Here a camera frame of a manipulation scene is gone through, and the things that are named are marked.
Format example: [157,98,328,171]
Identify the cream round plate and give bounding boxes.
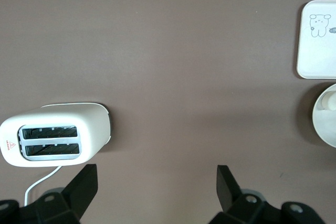
[311,82,336,148]

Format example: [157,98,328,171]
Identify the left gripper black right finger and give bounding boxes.
[209,165,283,224]

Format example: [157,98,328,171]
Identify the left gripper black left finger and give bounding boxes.
[19,164,98,224]

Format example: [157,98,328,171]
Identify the white toaster power cable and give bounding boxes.
[24,165,63,206]

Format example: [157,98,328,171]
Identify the cream rabbit print tray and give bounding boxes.
[296,0,336,80]

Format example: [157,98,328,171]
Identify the brown table cover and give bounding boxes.
[0,0,336,224]

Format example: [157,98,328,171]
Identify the white two-slot toaster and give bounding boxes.
[0,101,113,167]

